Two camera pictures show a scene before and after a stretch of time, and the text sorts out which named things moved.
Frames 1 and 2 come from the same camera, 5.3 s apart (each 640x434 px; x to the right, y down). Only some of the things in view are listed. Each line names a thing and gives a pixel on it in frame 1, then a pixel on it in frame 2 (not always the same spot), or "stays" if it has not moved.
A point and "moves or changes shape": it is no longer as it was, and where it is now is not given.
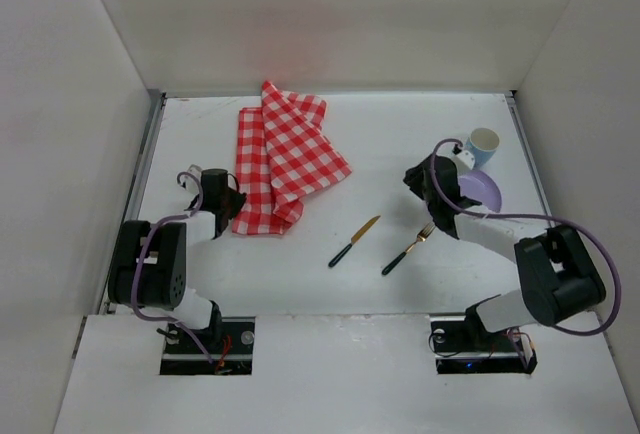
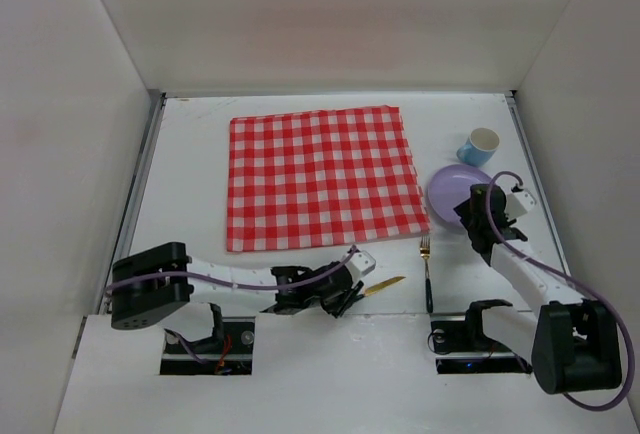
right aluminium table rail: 514,99 stays
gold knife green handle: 355,238 → 378,286
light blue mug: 482,143 stays
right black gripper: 417,182 → 470,212
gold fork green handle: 421,236 → 425,249
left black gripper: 235,202 → 338,299
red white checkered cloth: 282,155 moves or changes shape
